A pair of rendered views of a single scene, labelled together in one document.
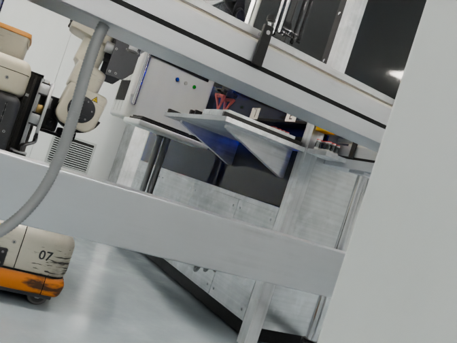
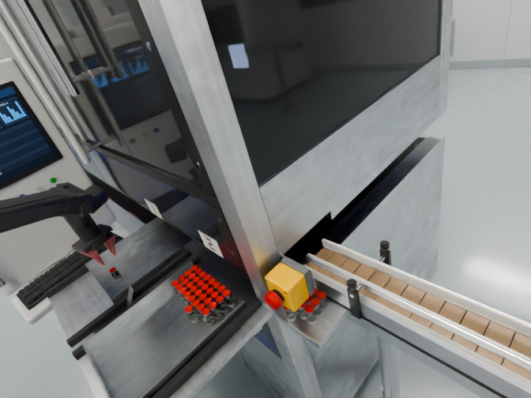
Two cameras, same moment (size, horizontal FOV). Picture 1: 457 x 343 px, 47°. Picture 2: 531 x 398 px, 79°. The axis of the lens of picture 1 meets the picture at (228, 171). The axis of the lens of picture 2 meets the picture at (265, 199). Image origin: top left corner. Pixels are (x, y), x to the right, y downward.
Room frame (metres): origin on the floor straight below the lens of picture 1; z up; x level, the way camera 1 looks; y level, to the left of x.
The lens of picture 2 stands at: (1.70, -0.28, 1.53)
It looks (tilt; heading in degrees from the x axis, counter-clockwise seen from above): 32 degrees down; 352
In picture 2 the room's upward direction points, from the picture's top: 17 degrees counter-clockwise
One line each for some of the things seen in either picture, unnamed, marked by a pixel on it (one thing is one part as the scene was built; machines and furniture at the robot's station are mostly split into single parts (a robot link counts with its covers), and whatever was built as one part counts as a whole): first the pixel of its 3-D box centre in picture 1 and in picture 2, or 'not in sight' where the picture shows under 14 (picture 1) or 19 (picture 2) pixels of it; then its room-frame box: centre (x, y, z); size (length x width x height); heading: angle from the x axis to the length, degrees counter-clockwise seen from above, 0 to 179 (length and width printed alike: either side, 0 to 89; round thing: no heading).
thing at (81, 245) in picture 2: (228, 88); (88, 231); (2.58, 0.13, 1.08); 0.10 x 0.07 x 0.07; 133
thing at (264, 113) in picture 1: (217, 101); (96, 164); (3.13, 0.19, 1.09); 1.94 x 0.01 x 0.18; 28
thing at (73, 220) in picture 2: not in sight; (77, 213); (2.58, 0.13, 1.14); 0.07 x 0.06 x 0.07; 144
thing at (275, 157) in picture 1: (255, 152); not in sight; (2.24, -0.08, 0.79); 0.34 x 0.03 x 0.13; 118
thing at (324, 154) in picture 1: (328, 156); (315, 309); (2.19, -0.38, 0.87); 0.14 x 0.13 x 0.02; 118
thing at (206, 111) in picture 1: (247, 126); (165, 327); (2.30, -0.02, 0.90); 0.34 x 0.26 x 0.04; 117
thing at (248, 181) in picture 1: (197, 157); (133, 226); (3.15, 0.20, 0.73); 1.98 x 0.01 x 0.25; 28
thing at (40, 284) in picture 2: (166, 128); (72, 264); (2.87, 0.40, 0.82); 0.40 x 0.14 x 0.02; 126
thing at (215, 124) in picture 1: (235, 133); (154, 293); (2.47, 0.03, 0.87); 0.70 x 0.48 x 0.02; 28
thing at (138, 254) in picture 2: not in sight; (146, 251); (2.65, 0.04, 0.90); 0.34 x 0.26 x 0.04; 118
